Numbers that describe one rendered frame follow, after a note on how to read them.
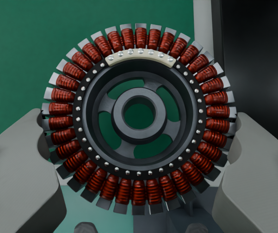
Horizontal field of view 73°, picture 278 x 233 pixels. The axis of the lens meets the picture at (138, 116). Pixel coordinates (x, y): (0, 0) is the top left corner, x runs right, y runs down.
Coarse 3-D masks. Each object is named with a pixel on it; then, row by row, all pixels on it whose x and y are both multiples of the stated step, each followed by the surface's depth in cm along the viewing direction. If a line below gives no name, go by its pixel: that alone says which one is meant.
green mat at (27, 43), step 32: (0, 0) 20; (32, 0) 20; (64, 0) 20; (96, 0) 21; (128, 0) 21; (160, 0) 21; (192, 0) 21; (0, 32) 20; (32, 32) 20; (64, 32) 20; (96, 32) 20; (192, 32) 20; (0, 64) 19; (32, 64) 19; (0, 96) 19; (32, 96) 19; (160, 96) 19; (0, 128) 18
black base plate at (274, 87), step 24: (216, 0) 19; (240, 0) 19; (264, 0) 19; (216, 24) 19; (240, 24) 18; (264, 24) 18; (216, 48) 19; (240, 48) 18; (264, 48) 18; (240, 72) 17; (264, 72) 18; (240, 96) 17; (264, 96) 17; (264, 120) 17
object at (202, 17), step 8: (200, 0) 21; (208, 0) 21; (200, 8) 21; (208, 8) 21; (200, 16) 21; (208, 16) 21; (200, 24) 21; (208, 24) 21; (200, 32) 20; (208, 32) 20; (200, 40) 20; (208, 40) 20; (208, 48) 20; (224, 152) 18; (224, 168) 18; (72, 176) 18; (64, 184) 18; (216, 184) 18
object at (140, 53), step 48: (96, 48) 11; (144, 48) 11; (192, 48) 11; (48, 96) 11; (96, 96) 12; (144, 96) 12; (192, 96) 11; (48, 144) 10; (96, 144) 10; (192, 144) 10; (96, 192) 10; (144, 192) 10; (192, 192) 10
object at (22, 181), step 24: (24, 120) 10; (0, 144) 8; (24, 144) 8; (0, 168) 7; (24, 168) 7; (48, 168) 7; (0, 192) 6; (24, 192) 6; (48, 192) 6; (0, 216) 5; (24, 216) 5; (48, 216) 6
